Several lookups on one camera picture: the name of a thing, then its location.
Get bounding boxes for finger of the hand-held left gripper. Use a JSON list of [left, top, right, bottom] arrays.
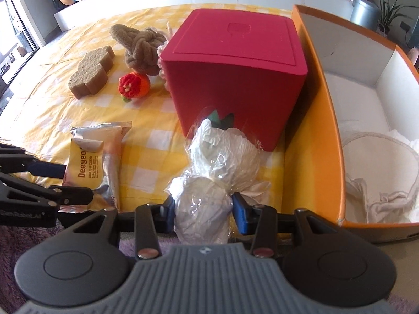
[[0, 172, 94, 206], [0, 143, 67, 180]]

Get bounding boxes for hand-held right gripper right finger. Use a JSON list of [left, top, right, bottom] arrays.
[[232, 192, 348, 257]]

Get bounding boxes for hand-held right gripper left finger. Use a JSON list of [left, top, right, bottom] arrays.
[[74, 196, 177, 260]]

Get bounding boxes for silver orange snack packet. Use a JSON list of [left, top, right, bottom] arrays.
[[64, 122, 132, 211]]

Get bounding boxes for plastic white bundle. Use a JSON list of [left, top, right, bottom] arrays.
[[165, 106, 272, 244]]

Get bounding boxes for orange cardboard box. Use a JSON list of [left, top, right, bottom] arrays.
[[283, 5, 419, 244]]

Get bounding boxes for brown cloud-shaped sponge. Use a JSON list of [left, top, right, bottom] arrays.
[[68, 46, 116, 99]]

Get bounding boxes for red orange crochet flower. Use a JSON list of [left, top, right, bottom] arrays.
[[118, 73, 151, 103]]

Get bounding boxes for beige towel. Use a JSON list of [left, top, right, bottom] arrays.
[[340, 131, 419, 225]]

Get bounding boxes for brown knit knot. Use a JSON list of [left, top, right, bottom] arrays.
[[109, 24, 167, 74]]

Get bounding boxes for white cloth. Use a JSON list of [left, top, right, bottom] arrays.
[[384, 129, 419, 158]]

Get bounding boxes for purple fluffy blanket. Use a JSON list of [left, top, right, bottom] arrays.
[[0, 217, 419, 314]]

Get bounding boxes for yellow checkered tablecloth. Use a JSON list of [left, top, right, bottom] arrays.
[[0, 3, 295, 216]]

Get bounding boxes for red cube box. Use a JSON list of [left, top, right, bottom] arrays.
[[160, 9, 309, 152]]

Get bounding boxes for silver trash can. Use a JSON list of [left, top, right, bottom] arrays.
[[350, 0, 380, 28]]

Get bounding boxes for long-leaf floor plant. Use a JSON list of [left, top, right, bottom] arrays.
[[368, 0, 413, 35]]

